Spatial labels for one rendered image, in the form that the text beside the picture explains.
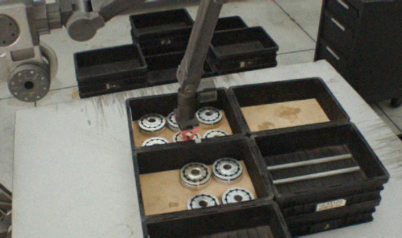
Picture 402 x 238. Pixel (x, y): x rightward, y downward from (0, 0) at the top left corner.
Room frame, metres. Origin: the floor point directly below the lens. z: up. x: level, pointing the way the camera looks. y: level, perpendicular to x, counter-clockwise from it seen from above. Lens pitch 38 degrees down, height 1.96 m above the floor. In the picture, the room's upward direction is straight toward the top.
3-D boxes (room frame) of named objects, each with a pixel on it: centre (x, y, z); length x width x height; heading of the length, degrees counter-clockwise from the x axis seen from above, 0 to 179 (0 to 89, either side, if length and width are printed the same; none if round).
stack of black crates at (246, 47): (2.50, -0.24, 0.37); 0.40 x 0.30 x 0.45; 106
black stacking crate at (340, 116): (1.40, -0.33, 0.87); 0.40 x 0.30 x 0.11; 101
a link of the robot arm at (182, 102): (1.25, 0.04, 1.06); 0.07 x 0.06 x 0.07; 107
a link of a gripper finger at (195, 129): (1.24, 0.04, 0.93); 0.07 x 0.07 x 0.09; 18
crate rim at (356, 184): (1.10, -0.39, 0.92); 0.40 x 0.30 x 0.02; 101
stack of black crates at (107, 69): (2.27, 0.52, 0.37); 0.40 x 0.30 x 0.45; 106
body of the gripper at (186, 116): (1.25, 0.05, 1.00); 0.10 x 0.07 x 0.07; 18
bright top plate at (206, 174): (1.10, 0.02, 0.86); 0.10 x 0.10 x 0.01
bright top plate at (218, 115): (1.41, -0.03, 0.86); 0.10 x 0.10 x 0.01
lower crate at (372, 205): (1.10, -0.39, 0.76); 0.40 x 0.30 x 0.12; 101
